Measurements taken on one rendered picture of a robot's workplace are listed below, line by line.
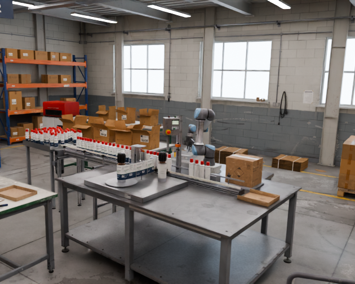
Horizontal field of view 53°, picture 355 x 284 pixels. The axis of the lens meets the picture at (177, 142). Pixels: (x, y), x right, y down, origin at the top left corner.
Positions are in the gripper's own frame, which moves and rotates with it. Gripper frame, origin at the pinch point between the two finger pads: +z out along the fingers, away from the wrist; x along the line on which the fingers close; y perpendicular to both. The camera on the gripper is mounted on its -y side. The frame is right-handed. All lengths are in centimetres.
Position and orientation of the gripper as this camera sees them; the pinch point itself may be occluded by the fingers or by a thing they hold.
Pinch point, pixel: (188, 152)
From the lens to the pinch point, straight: 440.9
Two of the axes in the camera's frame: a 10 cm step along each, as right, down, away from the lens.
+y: -8.0, -1.2, 5.9
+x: -5.7, -1.6, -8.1
